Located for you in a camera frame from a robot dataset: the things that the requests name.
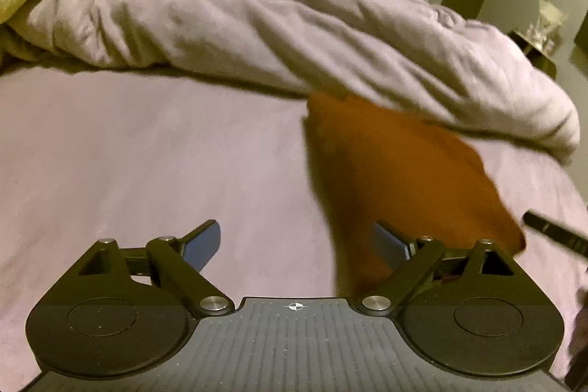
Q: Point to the brown buttoned cardigan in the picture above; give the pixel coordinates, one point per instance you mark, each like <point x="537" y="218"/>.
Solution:
<point x="395" y="171"/>

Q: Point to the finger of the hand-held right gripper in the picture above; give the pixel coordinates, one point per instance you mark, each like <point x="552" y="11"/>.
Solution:
<point x="558" y="233"/>

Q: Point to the purple bed sheet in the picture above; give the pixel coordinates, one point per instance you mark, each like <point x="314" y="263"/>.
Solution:
<point x="138" y="153"/>

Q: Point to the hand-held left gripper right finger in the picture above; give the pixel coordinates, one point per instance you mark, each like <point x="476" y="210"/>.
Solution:
<point x="390" y="246"/>

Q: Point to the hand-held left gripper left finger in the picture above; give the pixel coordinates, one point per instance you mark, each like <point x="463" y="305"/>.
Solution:
<point x="203" y="244"/>

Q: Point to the white paper bag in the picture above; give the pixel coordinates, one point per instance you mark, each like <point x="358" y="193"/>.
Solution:
<point x="547" y="22"/>

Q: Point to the dark bedside table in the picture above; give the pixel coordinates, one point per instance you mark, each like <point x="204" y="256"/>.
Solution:
<point x="535" y="56"/>

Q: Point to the purple duvet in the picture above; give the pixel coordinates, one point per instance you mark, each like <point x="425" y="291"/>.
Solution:
<point x="257" y="24"/>

